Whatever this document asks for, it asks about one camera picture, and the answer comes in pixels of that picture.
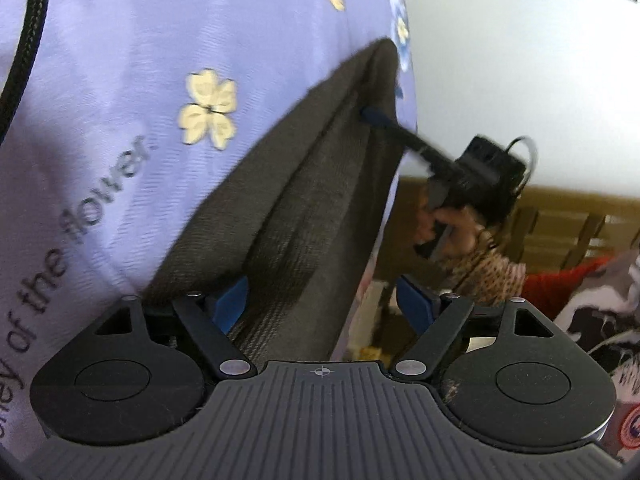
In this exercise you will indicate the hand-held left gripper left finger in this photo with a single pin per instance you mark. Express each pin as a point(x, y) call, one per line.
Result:
point(230, 305)

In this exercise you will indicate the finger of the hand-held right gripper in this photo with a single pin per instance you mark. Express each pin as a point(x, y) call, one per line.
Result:
point(395, 130)

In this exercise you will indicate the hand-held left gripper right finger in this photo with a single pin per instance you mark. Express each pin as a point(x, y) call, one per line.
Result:
point(415, 301)

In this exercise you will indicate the black pants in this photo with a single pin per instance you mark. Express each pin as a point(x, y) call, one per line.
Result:
point(300, 185)

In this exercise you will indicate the person's right forearm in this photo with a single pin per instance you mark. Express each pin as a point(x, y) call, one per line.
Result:
point(495, 272)

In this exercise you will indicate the person's right hand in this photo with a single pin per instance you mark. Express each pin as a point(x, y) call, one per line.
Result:
point(452, 232)

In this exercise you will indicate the wooden bench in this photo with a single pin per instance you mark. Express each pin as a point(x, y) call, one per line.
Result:
point(565, 230)

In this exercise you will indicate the red cloth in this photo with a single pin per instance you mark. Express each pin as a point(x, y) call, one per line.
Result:
point(555, 285)

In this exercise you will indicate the grey white printed cloth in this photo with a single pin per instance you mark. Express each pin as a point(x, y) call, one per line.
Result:
point(600, 320)

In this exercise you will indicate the purple floral bed sheet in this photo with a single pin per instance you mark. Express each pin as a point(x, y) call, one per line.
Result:
point(125, 35)

